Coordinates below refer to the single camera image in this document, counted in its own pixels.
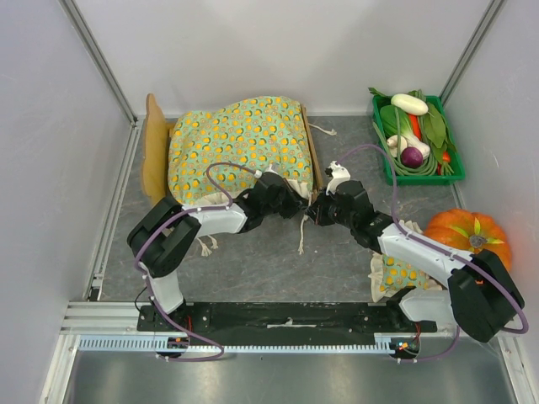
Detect lemon print cushion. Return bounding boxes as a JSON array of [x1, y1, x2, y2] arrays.
[[168, 96, 313, 205]]

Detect white rope tie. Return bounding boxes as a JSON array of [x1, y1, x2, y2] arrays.
[[196, 236, 219, 257], [297, 214, 308, 255]]

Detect small lemon print pillow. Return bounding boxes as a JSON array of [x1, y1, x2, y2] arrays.
[[368, 218, 443, 303]]

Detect white front rope tie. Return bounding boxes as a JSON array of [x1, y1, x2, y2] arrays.
[[196, 236, 219, 257]]

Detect wooden pet bed frame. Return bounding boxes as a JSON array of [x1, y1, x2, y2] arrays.
[[141, 93, 323, 207]]

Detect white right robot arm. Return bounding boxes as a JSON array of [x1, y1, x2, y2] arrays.
[[307, 180, 529, 343]]

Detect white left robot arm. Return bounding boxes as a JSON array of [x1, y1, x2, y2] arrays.
[[127, 172, 311, 331]]

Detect white mushroom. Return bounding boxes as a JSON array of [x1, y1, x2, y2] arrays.
[[387, 135, 400, 158]]

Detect purple onion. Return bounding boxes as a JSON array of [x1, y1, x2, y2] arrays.
[[400, 146, 424, 168]]

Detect green long beans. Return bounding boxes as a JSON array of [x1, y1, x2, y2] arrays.
[[372, 122, 436, 177]]

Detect green plastic crate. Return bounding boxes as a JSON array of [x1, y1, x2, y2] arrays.
[[369, 88, 465, 185]]

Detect bok choy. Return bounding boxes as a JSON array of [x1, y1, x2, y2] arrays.
[[379, 105, 430, 159]]

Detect orange carrot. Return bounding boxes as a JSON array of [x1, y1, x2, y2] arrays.
[[408, 114, 422, 141]]

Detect green spinach leaves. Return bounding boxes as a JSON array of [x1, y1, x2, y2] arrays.
[[368, 87, 456, 152]]

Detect white eggplant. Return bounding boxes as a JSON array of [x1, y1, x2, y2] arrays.
[[391, 93, 429, 116]]

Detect orange pumpkin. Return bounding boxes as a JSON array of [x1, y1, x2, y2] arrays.
[[424, 209, 512, 271]]

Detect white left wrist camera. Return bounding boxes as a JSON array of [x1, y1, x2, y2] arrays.
[[254, 163, 279, 179]]

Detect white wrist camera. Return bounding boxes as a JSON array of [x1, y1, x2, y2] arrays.
[[254, 163, 279, 179], [325, 161, 350, 195]]

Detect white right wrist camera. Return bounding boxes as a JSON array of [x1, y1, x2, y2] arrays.
[[325, 161, 350, 195]]

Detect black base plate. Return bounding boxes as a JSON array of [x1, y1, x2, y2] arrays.
[[136, 300, 439, 348]]

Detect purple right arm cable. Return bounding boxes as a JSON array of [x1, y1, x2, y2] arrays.
[[332, 143, 530, 364]]

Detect white cable duct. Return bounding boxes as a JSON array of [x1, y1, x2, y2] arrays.
[[77, 335, 412, 354]]

